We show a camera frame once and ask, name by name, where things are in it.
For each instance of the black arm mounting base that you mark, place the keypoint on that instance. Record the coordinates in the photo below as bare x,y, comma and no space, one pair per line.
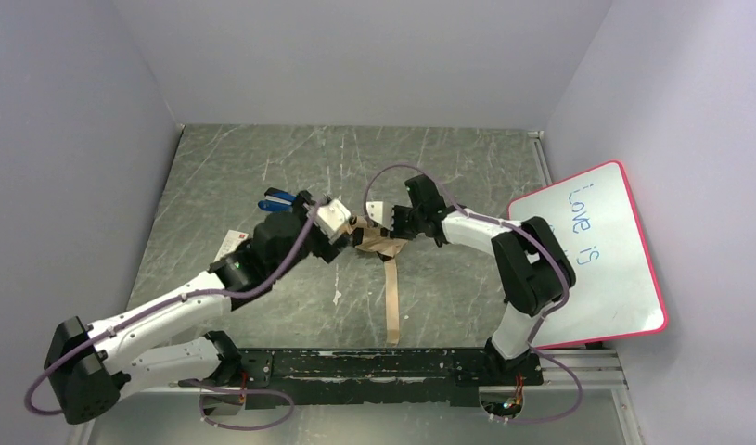
342,377

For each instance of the aluminium frame rail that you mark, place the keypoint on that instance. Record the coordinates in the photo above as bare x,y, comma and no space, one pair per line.
569,369

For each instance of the small white paper box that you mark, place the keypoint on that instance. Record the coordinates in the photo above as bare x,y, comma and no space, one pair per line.
231,241

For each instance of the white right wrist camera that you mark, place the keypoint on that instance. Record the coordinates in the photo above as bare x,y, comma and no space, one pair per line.
381,213

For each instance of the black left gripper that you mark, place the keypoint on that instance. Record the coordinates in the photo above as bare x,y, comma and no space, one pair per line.
327,247

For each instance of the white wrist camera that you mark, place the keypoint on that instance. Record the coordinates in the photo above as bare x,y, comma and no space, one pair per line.
333,219
381,213

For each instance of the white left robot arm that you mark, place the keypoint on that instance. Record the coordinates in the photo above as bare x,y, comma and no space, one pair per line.
91,367

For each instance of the beige folding umbrella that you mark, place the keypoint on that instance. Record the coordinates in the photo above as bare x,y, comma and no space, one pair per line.
370,239

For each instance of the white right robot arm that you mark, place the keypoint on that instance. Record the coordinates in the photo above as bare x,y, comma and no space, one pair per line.
534,270

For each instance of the blue stapler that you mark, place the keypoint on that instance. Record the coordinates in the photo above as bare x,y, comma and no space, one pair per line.
276,200

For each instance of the pink-framed whiteboard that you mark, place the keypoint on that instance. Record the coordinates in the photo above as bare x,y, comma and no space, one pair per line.
594,218

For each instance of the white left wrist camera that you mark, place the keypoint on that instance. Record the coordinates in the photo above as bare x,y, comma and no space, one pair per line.
333,219

